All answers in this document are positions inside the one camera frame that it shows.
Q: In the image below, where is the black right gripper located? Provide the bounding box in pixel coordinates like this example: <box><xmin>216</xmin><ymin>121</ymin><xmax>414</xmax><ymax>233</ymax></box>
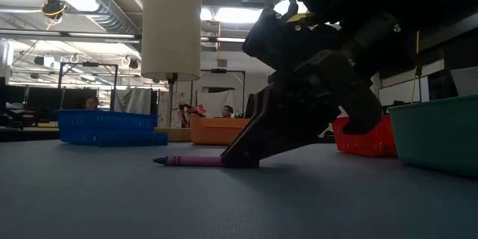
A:
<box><xmin>220</xmin><ymin>6</ymin><xmax>360</xmax><ymax>169</ymax></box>

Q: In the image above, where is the purple crayon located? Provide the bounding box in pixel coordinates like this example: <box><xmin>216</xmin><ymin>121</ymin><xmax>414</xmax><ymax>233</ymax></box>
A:
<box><xmin>152</xmin><ymin>155</ymin><xmax>226</xmax><ymax>168</ymax></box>

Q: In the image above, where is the black machine cabinet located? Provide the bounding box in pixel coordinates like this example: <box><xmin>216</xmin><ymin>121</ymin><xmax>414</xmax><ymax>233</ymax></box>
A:
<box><xmin>244</xmin><ymin>92</ymin><xmax>264</xmax><ymax>120</ymax></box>

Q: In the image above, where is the white hanging cloth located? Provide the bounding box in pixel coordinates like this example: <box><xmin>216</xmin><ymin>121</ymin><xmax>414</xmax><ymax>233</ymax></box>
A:
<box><xmin>197</xmin><ymin>89</ymin><xmax>235</xmax><ymax>119</ymax></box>
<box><xmin>114</xmin><ymin>87</ymin><xmax>153</xmax><ymax>115</ymax></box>

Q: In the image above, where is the orange plastic bin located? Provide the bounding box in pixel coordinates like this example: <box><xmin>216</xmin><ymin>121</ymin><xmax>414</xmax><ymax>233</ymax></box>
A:
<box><xmin>188</xmin><ymin>114</ymin><xmax>251</xmax><ymax>146</ymax></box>

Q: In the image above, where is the small red object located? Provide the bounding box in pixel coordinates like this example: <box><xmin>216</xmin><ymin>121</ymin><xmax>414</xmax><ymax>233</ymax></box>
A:
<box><xmin>178</xmin><ymin>102</ymin><xmax>207</xmax><ymax>128</ymax></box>

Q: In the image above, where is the red plastic basket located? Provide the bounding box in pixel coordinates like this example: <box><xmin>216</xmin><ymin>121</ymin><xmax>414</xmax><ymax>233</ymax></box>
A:
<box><xmin>330</xmin><ymin>114</ymin><xmax>398</xmax><ymax>158</ymax></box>

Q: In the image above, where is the long ceiling light fixture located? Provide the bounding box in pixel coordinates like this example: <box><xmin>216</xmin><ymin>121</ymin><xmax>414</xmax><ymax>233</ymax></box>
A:
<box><xmin>201</xmin><ymin>36</ymin><xmax>248</xmax><ymax>44</ymax></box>
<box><xmin>0</xmin><ymin>28</ymin><xmax>142</xmax><ymax>41</ymax></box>

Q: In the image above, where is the blue-grey table mat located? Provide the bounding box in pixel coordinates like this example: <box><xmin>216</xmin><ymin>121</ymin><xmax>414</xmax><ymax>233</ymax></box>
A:
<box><xmin>0</xmin><ymin>140</ymin><xmax>478</xmax><ymax>239</ymax></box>

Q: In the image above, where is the whiteboard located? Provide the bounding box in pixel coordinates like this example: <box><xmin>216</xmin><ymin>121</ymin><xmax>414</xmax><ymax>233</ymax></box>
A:
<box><xmin>377</xmin><ymin>75</ymin><xmax>430</xmax><ymax>108</ymax></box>

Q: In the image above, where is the white shade wooden-base lamp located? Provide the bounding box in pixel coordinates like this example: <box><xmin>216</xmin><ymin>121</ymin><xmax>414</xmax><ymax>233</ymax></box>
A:
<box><xmin>140</xmin><ymin>0</ymin><xmax>203</xmax><ymax>143</ymax></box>

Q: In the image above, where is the teal plastic bin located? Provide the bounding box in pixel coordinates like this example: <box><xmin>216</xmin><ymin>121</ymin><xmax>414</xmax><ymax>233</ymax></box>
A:
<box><xmin>386</xmin><ymin>94</ymin><xmax>478</xmax><ymax>180</ymax></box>

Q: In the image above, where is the blue plastic basket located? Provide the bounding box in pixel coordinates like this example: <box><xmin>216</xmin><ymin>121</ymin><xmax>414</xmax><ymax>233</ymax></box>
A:
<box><xmin>55</xmin><ymin>109</ymin><xmax>159</xmax><ymax>146</ymax></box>

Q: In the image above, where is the black desk monitor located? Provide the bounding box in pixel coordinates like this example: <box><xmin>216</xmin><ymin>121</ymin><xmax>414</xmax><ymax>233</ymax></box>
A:
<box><xmin>5</xmin><ymin>84</ymin><xmax>57</xmax><ymax>111</ymax></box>

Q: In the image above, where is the black metal rig frame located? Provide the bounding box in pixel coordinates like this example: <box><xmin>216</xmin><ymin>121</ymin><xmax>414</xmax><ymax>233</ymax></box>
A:
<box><xmin>190</xmin><ymin>68</ymin><xmax>247</xmax><ymax>119</ymax></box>
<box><xmin>58</xmin><ymin>61</ymin><xmax>120</xmax><ymax>111</ymax></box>

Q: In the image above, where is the hanging yellow cord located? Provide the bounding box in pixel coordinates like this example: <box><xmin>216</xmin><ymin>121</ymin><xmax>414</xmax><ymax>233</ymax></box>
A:
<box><xmin>410</xmin><ymin>29</ymin><xmax>423</xmax><ymax>104</ymax></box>

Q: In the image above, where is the silver ventilation duct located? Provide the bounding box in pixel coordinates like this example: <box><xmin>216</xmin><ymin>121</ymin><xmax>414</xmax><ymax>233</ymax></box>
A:
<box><xmin>33</xmin><ymin>0</ymin><xmax>140</xmax><ymax>35</ymax></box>

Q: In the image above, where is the black aluminium table frame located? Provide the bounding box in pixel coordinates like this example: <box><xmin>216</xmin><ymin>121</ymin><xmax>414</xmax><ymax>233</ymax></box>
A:
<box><xmin>0</xmin><ymin>125</ymin><xmax>337</xmax><ymax>144</ymax></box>

